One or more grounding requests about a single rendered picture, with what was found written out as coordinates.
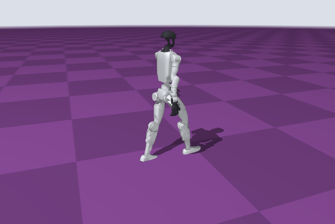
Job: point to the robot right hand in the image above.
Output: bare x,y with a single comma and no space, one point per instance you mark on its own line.
174,108

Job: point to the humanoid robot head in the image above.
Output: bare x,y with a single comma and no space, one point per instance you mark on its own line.
168,35

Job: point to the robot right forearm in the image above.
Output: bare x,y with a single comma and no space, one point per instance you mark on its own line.
174,85

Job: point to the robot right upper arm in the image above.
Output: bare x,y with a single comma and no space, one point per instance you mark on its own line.
175,59

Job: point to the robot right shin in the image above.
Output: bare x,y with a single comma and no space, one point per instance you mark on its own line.
185,134

